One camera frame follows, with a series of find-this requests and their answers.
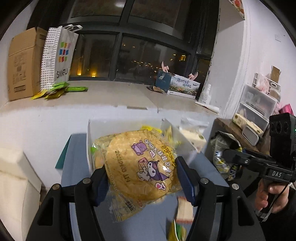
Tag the white cardboard box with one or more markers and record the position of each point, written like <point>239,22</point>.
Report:
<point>90,132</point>

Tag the printed shelf box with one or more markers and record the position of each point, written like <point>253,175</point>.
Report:
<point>237,8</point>

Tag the pile of green sachets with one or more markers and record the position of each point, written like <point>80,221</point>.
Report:
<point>55,90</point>

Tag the white round-hole gadget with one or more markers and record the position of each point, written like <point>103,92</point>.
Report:
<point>274,87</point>

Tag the blue printed box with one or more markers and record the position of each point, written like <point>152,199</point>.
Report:
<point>180,87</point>

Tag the white tube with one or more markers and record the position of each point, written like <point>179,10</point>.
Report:
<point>208,107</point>

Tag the person's right hand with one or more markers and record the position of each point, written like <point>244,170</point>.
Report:
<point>261,195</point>

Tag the person's right forearm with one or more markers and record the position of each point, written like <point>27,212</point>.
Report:
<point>284,227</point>

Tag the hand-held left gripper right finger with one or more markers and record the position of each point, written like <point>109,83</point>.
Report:
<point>185,180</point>

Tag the clear zip bag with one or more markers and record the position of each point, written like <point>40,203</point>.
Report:
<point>194,122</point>

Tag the wall socket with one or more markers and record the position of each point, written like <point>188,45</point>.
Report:
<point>277,37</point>

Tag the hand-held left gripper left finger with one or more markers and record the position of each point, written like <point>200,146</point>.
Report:
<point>101,185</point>

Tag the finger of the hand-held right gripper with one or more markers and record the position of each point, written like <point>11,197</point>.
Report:
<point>242,155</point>
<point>254,167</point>

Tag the cream sofa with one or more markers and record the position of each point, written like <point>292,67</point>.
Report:
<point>16,190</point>

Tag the small cardboard box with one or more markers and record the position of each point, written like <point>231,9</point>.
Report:
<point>275,73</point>

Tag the white bottle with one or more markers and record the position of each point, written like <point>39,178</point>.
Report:
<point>206,95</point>

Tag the cream patterned box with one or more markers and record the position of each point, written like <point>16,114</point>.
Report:
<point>240,119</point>

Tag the dark window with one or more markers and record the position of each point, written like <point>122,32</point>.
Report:
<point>138,41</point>

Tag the pink box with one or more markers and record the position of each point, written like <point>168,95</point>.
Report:
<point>286,109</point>

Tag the yellow-green chip bag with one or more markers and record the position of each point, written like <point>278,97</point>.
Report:
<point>177,231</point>

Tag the pink antler headband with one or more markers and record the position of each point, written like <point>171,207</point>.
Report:
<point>165,67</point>

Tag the cream tissue pack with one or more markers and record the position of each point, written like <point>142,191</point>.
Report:
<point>194,139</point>

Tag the yellow snack packet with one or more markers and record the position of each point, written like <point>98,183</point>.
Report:
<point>150,128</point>

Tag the cream grey speaker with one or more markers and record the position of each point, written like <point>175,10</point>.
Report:
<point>252,135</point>

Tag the dark side cabinet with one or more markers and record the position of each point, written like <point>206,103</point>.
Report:
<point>222,124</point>

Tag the clear drawer unit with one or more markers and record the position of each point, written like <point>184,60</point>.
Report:
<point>256,104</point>

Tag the white shopping bag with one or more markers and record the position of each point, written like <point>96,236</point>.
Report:
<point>57,58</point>

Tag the pink floral pack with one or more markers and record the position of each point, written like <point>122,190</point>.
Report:
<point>262,82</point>

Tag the round cracker packet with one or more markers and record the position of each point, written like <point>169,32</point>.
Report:
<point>138,166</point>

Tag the small dark packet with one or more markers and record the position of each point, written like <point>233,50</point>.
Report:
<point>156,89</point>

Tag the orange label snack packet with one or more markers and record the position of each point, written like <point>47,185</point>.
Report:
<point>183,208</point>

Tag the brown cardboard box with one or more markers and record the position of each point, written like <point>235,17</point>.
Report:
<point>23,64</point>

